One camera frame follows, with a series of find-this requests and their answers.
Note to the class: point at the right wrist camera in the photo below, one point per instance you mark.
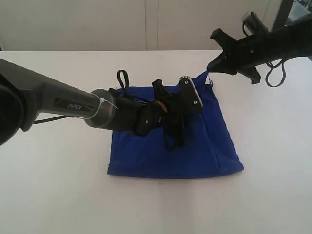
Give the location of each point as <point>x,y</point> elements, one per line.
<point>252,25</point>

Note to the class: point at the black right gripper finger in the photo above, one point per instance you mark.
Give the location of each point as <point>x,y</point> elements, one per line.
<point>221,64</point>
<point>226,42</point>

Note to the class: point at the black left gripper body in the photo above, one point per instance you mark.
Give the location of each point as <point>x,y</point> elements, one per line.
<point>167,111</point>

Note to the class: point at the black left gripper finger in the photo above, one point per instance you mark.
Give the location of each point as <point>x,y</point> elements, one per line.
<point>160,92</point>
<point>173,132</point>

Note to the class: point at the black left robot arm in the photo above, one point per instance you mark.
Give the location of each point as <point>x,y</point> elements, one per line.
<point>24,94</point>

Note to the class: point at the window with dark frame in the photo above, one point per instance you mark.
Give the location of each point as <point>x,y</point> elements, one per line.
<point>290,11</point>

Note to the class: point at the blue towel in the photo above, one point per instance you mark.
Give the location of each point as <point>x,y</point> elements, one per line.
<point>205,149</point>

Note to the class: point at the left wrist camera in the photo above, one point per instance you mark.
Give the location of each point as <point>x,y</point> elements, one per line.
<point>190,95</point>

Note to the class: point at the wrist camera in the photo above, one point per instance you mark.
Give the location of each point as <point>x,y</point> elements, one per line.
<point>190,95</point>
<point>252,25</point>

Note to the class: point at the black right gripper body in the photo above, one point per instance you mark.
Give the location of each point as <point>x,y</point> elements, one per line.
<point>287,42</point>

